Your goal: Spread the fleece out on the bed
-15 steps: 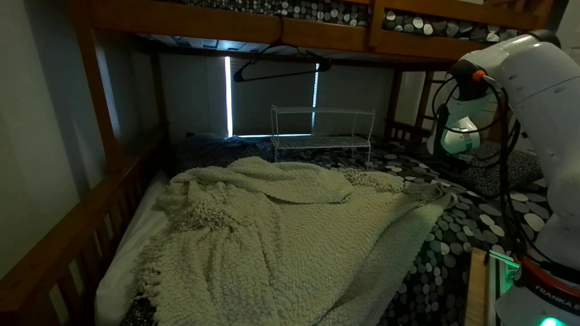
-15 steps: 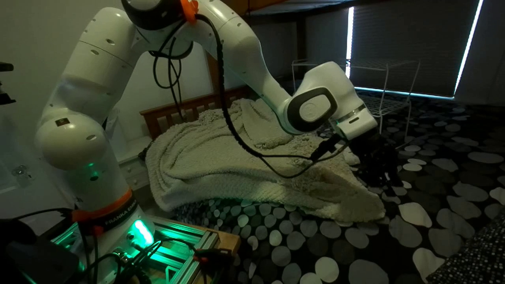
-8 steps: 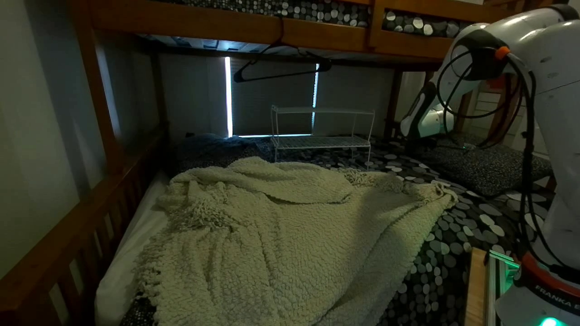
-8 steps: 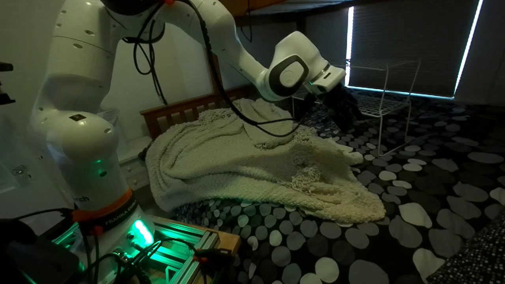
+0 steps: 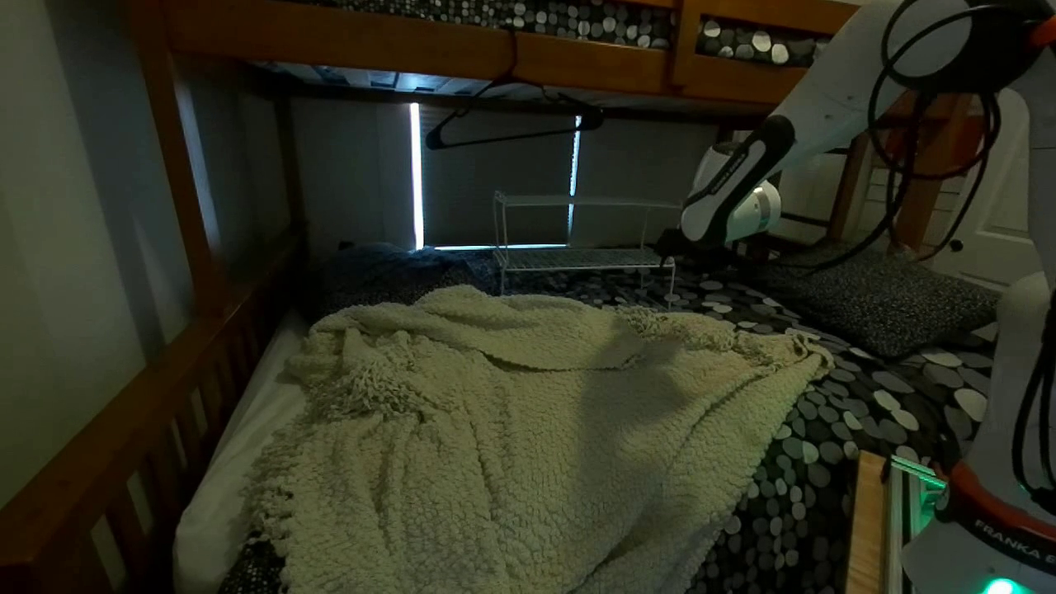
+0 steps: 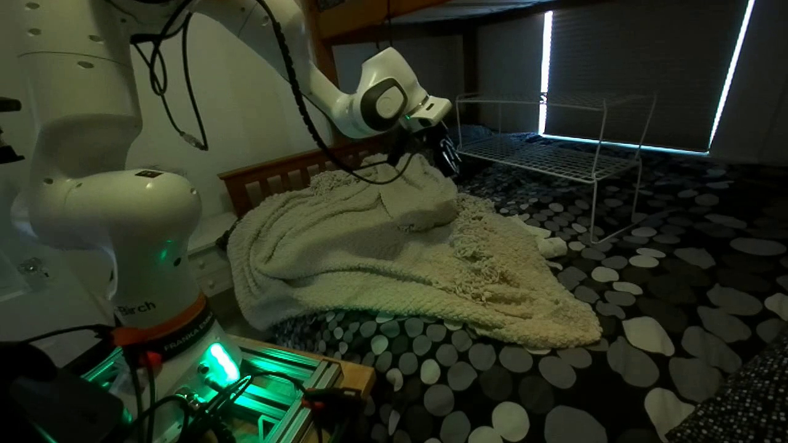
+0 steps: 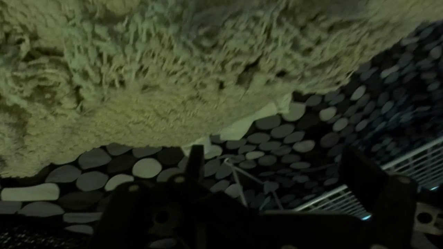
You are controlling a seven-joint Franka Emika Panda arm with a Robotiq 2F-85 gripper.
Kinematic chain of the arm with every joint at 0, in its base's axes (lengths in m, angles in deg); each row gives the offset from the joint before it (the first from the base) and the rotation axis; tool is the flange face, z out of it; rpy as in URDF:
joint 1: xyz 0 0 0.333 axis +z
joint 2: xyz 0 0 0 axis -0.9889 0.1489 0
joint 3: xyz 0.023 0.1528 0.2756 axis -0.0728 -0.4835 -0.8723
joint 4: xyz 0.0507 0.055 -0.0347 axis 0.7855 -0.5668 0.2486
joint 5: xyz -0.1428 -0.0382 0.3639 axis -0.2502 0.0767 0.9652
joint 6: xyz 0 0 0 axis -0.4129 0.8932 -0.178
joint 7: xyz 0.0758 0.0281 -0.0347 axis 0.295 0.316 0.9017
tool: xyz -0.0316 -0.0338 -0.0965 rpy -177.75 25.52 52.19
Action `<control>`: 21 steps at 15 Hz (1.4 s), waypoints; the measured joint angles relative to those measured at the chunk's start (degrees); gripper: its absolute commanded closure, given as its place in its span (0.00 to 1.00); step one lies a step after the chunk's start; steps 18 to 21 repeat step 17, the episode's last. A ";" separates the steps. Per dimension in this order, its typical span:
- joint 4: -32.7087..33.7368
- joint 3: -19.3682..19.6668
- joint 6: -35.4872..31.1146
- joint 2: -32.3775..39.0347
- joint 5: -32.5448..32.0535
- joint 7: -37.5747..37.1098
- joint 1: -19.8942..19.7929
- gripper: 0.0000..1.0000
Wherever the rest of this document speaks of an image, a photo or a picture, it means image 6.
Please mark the cream fleece blanket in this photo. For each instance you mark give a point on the cream fleece blanket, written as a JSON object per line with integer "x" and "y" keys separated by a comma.
{"x": 369, "y": 258}

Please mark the small white cloth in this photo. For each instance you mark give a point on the small white cloth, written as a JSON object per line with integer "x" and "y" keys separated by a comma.
{"x": 551, "y": 247}

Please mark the wooden bed headboard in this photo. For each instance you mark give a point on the wooden bed headboard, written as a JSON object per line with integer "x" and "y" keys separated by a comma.
{"x": 271, "y": 178}

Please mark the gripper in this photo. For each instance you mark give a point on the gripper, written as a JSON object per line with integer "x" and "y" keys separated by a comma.
{"x": 426, "y": 136}

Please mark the white bedside drawer unit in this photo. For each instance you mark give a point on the white bedside drawer unit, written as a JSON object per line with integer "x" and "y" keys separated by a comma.
{"x": 209, "y": 258}

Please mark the dark pillow with small dots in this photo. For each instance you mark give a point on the dark pillow with small dots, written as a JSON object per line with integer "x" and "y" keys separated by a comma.
{"x": 745, "y": 400}

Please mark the wooden bunk frame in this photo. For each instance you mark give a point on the wooden bunk frame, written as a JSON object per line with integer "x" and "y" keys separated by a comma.
{"x": 351, "y": 15}

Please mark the camera on mount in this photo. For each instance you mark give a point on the camera on mount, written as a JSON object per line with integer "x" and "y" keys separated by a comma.
{"x": 7, "y": 132}

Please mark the black box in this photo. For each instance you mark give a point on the black box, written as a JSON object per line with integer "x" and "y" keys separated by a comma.
{"x": 55, "y": 400}

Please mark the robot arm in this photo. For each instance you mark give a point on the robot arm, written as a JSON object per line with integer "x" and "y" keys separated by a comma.
{"x": 92, "y": 203}

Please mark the black bedspread with white dots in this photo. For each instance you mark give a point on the black bedspread with white dots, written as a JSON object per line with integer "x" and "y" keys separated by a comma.
{"x": 646, "y": 320}

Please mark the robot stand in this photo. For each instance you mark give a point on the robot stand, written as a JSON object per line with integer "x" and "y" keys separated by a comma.
{"x": 271, "y": 400}

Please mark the window with dark blind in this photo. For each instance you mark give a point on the window with dark blind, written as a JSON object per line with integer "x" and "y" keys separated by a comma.
{"x": 640, "y": 74}

